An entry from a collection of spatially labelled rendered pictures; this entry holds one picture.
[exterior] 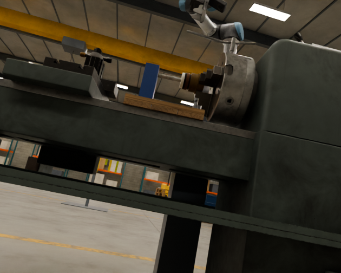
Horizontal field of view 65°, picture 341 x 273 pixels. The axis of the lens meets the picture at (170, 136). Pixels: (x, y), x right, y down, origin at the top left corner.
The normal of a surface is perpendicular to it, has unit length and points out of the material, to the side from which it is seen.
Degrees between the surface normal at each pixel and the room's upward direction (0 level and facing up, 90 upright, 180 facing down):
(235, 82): 102
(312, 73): 90
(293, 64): 90
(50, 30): 90
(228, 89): 113
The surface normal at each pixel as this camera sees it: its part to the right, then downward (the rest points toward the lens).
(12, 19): 0.18, -0.17
